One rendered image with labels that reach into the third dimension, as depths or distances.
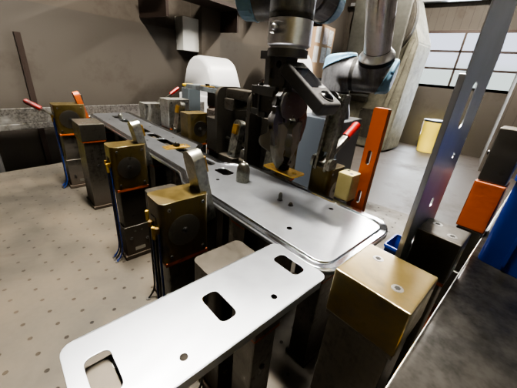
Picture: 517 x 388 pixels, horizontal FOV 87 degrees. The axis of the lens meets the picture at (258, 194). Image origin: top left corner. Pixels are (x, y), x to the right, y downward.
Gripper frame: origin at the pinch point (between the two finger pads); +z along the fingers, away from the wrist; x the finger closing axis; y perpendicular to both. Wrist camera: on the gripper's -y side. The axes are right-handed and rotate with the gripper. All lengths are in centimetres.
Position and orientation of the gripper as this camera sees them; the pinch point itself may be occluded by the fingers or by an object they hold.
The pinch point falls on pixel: (284, 162)
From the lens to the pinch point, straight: 54.9
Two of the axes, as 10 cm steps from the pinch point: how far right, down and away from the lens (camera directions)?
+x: -7.3, 2.3, -6.4
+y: -6.8, -3.5, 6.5
